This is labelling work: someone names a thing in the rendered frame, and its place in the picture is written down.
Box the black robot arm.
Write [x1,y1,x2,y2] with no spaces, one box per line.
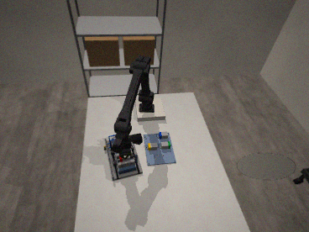
[112,55,155,154]

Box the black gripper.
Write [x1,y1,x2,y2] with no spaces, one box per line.
[119,148,131,160]

